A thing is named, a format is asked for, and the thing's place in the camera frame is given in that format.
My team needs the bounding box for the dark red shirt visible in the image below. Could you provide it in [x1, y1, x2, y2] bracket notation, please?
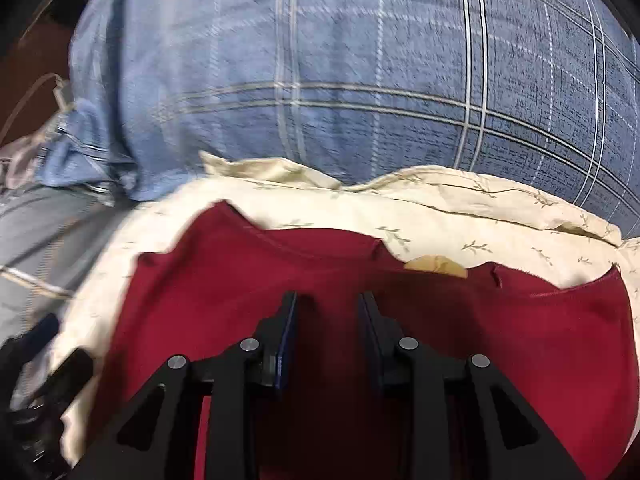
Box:
[87, 202, 639, 479]

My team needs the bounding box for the grey striped bed sheet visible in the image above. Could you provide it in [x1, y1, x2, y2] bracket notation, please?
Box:
[1, 183, 134, 340]

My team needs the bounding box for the crumpled grey cloth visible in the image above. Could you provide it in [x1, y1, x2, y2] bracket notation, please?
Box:
[1, 129, 56, 195]

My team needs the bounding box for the cream leaf-print pillow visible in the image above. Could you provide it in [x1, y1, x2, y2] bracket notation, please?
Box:
[53, 155, 639, 479]

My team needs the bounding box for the white phone charger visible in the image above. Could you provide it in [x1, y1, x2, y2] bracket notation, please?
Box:
[53, 78, 74, 110]

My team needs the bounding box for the dark brown wooden headboard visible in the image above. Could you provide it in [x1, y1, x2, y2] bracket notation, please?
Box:
[1, 21, 72, 145]

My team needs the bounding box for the blue plaid pillow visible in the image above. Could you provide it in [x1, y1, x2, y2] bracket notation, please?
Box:
[38, 0, 639, 237]

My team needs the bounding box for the white charger cable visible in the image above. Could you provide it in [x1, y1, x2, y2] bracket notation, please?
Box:
[0, 71, 64, 146]

